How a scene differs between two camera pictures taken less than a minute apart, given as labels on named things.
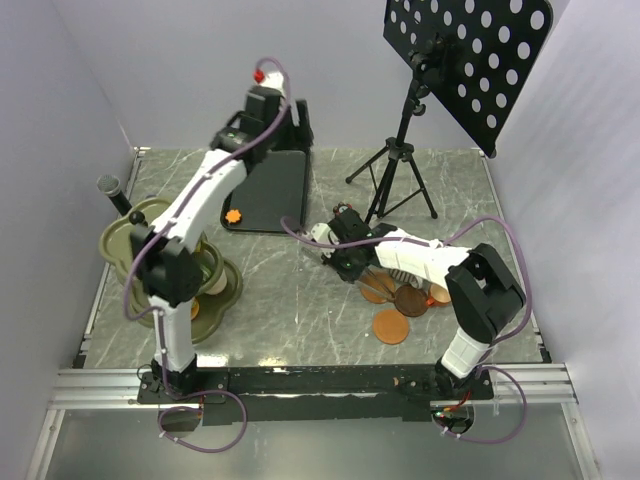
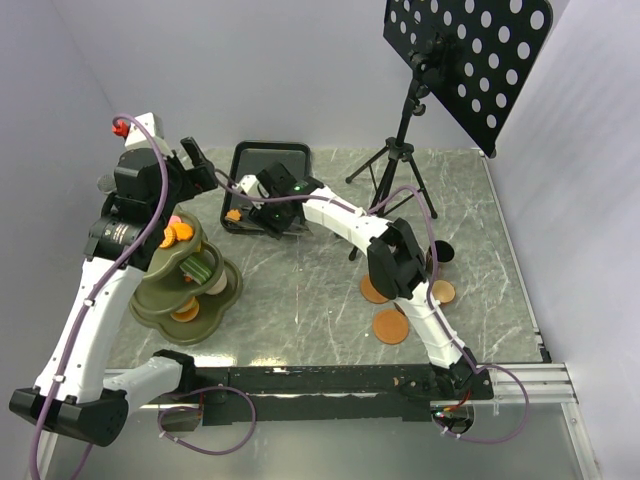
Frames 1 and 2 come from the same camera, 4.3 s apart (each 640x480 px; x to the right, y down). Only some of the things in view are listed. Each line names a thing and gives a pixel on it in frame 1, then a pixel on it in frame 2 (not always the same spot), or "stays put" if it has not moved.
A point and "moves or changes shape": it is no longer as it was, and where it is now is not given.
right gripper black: x=331 y=258 → x=259 y=217
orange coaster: x=377 y=285 stays put
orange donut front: x=195 y=308 stays put
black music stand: x=475 y=54 stays put
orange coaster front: x=390 y=326 stays put
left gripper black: x=300 y=136 → x=199 y=178
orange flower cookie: x=233 y=216 stays put
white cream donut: x=220 y=286 stays put
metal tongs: x=383 y=289 moves or changes shape
